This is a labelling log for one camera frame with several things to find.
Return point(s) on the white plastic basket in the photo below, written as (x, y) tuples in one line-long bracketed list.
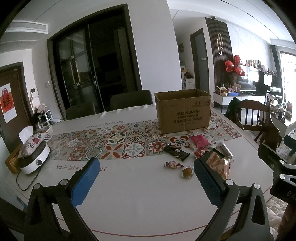
[(47, 132)]

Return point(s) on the red small snack packet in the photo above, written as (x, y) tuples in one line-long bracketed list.
[(201, 151)]

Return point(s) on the clear round pastry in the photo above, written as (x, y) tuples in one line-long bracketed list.
[(187, 172)]

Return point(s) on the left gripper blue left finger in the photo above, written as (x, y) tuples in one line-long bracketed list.
[(83, 180)]

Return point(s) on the floral tissue box cover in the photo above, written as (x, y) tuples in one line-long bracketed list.
[(30, 141)]

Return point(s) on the wooden chair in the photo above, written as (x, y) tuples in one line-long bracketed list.
[(252, 115)]

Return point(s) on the brown cardboard box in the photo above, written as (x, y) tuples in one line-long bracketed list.
[(183, 110)]

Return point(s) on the patterned tile table mat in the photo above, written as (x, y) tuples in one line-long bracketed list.
[(132, 140)]

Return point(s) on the small pale sweet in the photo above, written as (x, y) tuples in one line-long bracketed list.
[(192, 146)]

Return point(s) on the white storage box in hallway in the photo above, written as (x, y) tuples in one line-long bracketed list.
[(188, 83)]

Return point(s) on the white electric cooker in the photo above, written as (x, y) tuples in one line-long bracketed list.
[(31, 163)]

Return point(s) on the dark glass sliding door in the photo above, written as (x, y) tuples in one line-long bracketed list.
[(93, 59)]

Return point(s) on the dark hallway door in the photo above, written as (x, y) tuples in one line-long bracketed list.
[(200, 60)]

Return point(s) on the red balloon flower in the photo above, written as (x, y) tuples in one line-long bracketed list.
[(234, 66)]

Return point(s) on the dark dining chair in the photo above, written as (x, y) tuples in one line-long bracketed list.
[(80, 110), (130, 99)]

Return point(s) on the dark dining chair right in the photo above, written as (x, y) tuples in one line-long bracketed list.
[(130, 99)]

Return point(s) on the black snack packet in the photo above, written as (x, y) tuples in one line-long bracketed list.
[(177, 153)]

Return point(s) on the pink candy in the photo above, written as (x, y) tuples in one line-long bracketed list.
[(173, 165)]

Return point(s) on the orange snack bag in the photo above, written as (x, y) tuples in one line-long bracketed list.
[(220, 165)]

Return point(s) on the black garment on chair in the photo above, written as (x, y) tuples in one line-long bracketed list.
[(233, 109)]

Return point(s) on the person's right hand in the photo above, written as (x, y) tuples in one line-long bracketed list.
[(286, 229)]

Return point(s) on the yellow woven box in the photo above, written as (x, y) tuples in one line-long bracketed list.
[(12, 161)]

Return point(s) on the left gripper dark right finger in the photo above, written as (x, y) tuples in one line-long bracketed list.
[(211, 182)]

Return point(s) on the gold clip wall light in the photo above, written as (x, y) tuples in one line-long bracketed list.
[(220, 44)]

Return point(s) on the silver grey snack stick packet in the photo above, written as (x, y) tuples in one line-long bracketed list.
[(225, 150)]

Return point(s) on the dark dining chair left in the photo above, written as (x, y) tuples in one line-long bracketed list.
[(80, 110)]

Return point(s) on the pink snack packet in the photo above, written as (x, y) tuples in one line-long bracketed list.
[(200, 141)]

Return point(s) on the red fu door poster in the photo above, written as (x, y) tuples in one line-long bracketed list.
[(7, 103)]

